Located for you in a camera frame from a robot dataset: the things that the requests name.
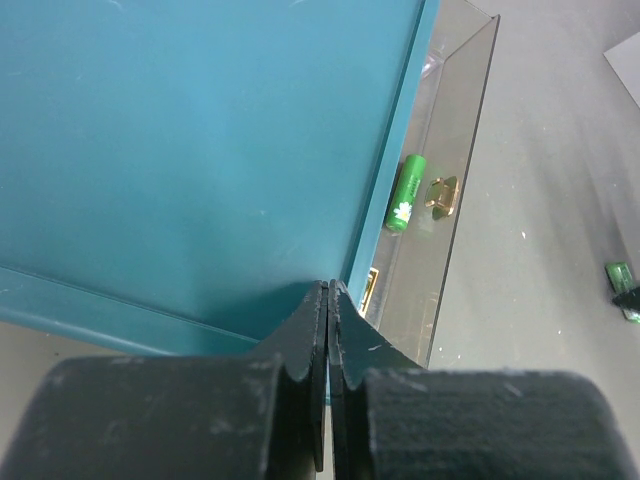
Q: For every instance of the green mascara tube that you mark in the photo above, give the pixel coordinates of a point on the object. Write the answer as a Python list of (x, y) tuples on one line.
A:
[(621, 279), (405, 192)]

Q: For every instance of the teal drawer organizer box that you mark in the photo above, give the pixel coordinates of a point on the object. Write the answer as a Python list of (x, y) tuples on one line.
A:
[(176, 174)]

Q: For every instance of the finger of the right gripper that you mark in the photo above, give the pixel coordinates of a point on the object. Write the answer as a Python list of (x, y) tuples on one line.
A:
[(628, 300)]

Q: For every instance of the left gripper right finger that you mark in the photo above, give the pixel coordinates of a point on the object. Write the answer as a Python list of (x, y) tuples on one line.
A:
[(393, 419)]

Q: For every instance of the clear drawer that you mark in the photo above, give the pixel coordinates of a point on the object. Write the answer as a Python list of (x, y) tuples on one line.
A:
[(413, 264)]

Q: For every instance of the gold black lipstick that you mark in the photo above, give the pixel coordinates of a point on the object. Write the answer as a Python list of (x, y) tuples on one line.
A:
[(369, 290)]

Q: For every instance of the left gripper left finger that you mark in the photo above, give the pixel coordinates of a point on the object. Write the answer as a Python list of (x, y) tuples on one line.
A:
[(254, 416)]

